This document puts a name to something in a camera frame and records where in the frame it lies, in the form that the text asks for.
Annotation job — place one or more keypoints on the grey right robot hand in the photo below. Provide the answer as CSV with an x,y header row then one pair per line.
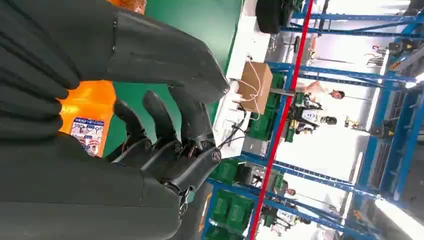
x,y
99,198

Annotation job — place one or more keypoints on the green plastic crate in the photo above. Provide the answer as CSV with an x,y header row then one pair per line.
x,y
221,205
239,212
217,234
263,127
227,170
277,96

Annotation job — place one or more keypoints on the right arm ribbed grey sleeve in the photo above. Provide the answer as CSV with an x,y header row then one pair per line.
x,y
26,99

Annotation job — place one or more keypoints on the grey metal case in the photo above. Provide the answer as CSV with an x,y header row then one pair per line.
x,y
255,147

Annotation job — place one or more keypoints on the white power strip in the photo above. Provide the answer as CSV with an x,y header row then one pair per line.
x,y
236,94

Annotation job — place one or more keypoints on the brown cardboard box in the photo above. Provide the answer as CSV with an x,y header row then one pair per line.
x,y
261,82

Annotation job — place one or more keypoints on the white and black humanoid robot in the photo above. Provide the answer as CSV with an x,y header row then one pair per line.
x,y
309,116

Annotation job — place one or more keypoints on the blue steel shelving rack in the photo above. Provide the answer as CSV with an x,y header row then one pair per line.
x,y
348,16
331,71

